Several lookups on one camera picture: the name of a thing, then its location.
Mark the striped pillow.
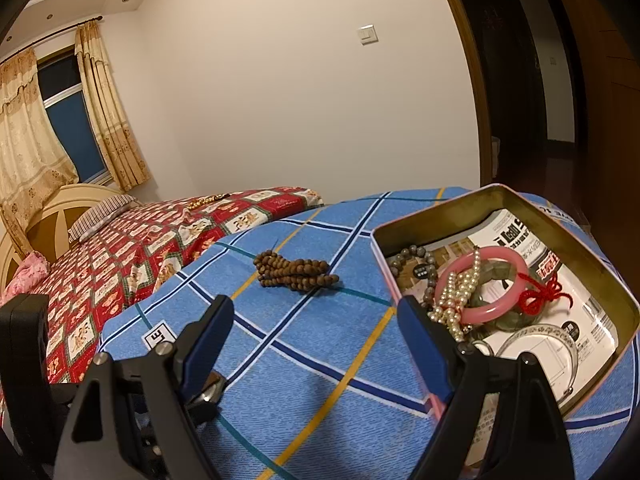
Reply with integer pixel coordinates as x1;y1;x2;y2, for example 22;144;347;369
67;194;144;244

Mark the printed paper sheet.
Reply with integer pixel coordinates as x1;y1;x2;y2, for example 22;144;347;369
387;208;622;387

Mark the amber bead string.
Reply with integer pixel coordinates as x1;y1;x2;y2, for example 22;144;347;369
186;193;232;211

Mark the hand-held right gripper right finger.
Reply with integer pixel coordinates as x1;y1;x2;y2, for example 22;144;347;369
397;296;577;480

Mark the grey bead bracelet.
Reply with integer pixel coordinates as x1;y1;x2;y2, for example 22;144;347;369
389;243;441;311

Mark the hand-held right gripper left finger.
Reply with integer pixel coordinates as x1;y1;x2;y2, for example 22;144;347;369
52;294;236;480

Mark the window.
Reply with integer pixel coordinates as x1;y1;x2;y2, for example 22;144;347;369
37;47;114;187

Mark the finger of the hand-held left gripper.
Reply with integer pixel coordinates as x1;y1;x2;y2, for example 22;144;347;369
187;371;227;428

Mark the brown wooden bead string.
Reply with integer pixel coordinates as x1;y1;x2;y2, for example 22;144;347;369
252;251;341;292

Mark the silver bangle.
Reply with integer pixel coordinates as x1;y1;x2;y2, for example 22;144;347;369
467;323;581;404

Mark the cream wooden headboard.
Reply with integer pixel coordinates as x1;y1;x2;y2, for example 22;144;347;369
0;183;124;272

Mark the wide cream curtain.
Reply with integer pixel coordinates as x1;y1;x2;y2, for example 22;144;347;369
0;45;81;257

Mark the red knotted cord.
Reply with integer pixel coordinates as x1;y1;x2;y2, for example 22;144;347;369
517;272;575;315

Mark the red patterned quilt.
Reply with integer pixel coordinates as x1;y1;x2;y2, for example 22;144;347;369
0;186;325;387

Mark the blue plaid blanket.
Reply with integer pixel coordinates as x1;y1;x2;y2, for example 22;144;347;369
97;186;634;480

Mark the dark curtain rod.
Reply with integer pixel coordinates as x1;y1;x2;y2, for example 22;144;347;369
0;17;105;49

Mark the pearl necklace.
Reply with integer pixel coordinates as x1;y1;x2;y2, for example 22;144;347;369
427;249;484;344

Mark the wooden door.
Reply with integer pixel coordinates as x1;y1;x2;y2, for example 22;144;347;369
545;0;640;302

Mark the pink pillow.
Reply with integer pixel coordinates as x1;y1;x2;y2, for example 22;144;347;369
0;252;51;307

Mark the pink tin box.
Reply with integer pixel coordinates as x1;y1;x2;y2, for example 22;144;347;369
371;184;640;417

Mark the green jade bangle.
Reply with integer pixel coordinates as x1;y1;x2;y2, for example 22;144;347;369
467;257;545;334

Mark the wooden door frame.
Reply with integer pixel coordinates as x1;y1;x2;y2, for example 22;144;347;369
430;0;502;189

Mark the narrow cream curtain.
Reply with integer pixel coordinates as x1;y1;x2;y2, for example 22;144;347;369
74;21;152;192

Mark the pink bangle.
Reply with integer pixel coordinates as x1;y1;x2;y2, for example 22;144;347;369
434;250;544;325

